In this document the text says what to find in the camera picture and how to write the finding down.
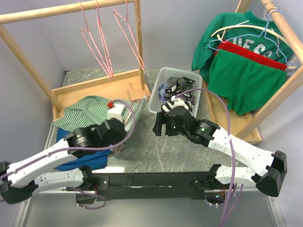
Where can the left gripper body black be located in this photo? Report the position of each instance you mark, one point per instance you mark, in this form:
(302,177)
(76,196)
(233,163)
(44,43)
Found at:
(121,135)

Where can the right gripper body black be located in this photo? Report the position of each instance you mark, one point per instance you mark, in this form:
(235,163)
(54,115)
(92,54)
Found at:
(179,130)

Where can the black white striped tank top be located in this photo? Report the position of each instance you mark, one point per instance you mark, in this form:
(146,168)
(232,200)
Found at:
(188,98)

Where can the green striped tank top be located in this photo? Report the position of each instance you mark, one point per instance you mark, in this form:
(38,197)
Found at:
(92,110)

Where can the blue white striped tank top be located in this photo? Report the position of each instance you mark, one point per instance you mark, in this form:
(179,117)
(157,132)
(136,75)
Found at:
(163,95)

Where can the blue cloth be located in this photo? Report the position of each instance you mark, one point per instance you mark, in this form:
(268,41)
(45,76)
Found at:
(98,160)

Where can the pink hanger with blue top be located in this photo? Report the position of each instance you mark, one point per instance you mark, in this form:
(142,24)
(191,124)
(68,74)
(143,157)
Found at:
(130,35)

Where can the dark thin striped tank top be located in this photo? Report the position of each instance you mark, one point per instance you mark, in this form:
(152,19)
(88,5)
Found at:
(178,85)

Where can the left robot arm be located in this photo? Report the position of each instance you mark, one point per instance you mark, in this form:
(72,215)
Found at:
(22,179)

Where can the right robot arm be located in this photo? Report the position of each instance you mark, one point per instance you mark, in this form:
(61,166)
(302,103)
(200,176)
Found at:
(264,169)

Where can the red cloth on hanger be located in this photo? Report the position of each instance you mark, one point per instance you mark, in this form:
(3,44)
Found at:
(230,47)

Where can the cream white hanger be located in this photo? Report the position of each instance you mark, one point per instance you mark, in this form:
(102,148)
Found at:
(221,32)

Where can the white plastic perforated basket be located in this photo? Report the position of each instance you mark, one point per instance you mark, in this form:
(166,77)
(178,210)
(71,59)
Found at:
(154,104)

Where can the left wooden clothes rack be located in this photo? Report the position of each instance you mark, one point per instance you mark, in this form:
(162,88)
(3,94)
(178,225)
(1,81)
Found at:
(125,85)

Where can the wooden clothes rack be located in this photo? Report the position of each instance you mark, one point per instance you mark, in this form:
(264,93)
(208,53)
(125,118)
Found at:
(125,85)
(246,127)

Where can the black base beam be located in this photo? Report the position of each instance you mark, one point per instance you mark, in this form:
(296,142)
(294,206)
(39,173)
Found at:
(117,186)

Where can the right wooden clothes rack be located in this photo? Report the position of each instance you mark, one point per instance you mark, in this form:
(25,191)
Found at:
(246,127)

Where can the green t-shirt front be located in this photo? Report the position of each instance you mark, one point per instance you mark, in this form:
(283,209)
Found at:
(246,84)

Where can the green sweatshirt with letters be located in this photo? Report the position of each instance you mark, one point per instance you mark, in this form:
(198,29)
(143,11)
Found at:
(244,30)

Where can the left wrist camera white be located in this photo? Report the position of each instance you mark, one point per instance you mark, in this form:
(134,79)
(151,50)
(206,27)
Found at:
(116,111)

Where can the light blue wire hanger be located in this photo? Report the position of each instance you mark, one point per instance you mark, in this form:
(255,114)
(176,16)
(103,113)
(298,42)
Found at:
(290,64)

